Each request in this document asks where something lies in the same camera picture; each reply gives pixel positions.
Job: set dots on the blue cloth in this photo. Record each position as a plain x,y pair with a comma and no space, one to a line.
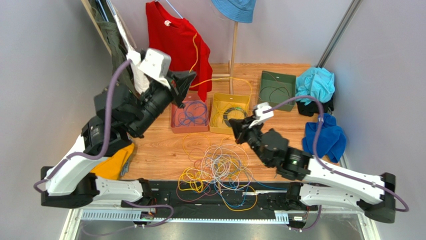
331,141

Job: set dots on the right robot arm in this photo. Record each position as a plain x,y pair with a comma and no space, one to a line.
317,182

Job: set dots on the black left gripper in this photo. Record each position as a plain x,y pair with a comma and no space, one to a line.
179,83

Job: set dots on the white garment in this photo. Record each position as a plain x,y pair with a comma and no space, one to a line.
128,40

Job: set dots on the red plastic bin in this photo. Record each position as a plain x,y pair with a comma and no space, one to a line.
193,118

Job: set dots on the wooden clothes rack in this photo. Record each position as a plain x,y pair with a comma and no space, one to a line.
223,77

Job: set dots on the olive green garment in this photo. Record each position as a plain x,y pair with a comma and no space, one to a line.
110,32

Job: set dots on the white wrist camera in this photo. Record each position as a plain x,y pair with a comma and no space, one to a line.
261,113
155,64

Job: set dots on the aluminium frame post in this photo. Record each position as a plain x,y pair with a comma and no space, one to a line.
339,32

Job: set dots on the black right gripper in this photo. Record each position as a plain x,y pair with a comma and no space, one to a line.
250,129

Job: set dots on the blue bucket hat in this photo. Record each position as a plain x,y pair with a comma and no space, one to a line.
241,11

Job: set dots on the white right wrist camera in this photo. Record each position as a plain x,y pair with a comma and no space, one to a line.
261,113

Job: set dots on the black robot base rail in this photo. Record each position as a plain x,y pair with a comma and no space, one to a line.
259,203

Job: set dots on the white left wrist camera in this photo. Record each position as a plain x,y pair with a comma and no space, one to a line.
155,64

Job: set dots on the cyan cloth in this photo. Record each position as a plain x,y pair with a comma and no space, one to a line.
316,82

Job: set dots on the yellow plastic bin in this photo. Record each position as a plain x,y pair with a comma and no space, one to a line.
225,107

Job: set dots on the black cloth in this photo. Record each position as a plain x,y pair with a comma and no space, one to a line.
312,108

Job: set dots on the grey denim cloth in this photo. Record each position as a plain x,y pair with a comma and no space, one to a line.
125,167

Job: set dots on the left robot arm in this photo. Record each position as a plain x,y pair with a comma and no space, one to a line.
120,117

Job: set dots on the red shirt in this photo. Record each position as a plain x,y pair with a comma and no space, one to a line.
178,38

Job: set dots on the orange yellow cloth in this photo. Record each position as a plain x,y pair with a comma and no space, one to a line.
111,168

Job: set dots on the green plastic bin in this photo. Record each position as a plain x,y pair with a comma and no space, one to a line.
276,88

